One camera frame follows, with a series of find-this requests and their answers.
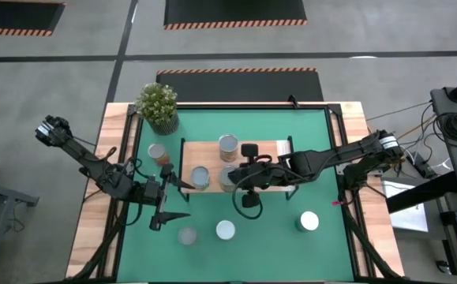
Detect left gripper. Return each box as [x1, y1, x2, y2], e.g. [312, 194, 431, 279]
[140, 163, 197, 232]

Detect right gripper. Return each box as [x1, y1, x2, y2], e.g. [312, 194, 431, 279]
[230, 143, 288, 209]

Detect pink mixed fruit can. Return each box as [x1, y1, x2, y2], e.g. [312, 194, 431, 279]
[190, 166, 212, 192]

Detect peaches can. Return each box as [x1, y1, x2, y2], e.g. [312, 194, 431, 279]
[218, 133, 240, 163]

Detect short mandarin oranges can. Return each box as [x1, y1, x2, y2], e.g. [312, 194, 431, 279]
[177, 226, 198, 246]

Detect short carrots can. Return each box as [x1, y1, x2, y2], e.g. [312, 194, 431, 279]
[148, 142, 171, 166]

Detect tomatoes can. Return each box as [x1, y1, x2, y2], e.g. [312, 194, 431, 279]
[215, 219, 237, 241]

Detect cherries can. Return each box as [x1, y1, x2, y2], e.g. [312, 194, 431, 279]
[294, 210, 320, 234]

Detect green table mat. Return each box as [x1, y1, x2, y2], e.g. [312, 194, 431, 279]
[115, 106, 356, 283]

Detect black floor mat striped edge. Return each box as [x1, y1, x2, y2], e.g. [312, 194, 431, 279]
[155, 66, 325, 104]
[0, 0, 67, 38]
[163, 0, 309, 32]

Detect white-flowered plant striped pot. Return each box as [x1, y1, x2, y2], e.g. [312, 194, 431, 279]
[134, 81, 181, 136]

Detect white paper sheet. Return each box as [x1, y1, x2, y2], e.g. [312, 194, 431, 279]
[381, 177, 429, 234]

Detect black flat bar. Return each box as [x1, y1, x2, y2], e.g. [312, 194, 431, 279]
[385, 170, 457, 214]

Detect black power adapter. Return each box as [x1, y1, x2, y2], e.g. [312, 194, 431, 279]
[412, 156, 437, 179]

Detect grey equipment cart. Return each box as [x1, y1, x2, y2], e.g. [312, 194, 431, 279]
[429, 86, 457, 197]

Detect black computer mouse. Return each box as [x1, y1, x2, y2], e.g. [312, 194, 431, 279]
[435, 259, 452, 276]

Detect wooden shelf black frame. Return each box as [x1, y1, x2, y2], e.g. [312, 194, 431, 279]
[178, 135, 301, 203]

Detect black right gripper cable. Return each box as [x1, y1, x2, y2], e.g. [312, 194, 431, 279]
[230, 153, 272, 221]

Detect black aluminium table frame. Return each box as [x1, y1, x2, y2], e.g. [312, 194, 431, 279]
[64, 101, 409, 284]

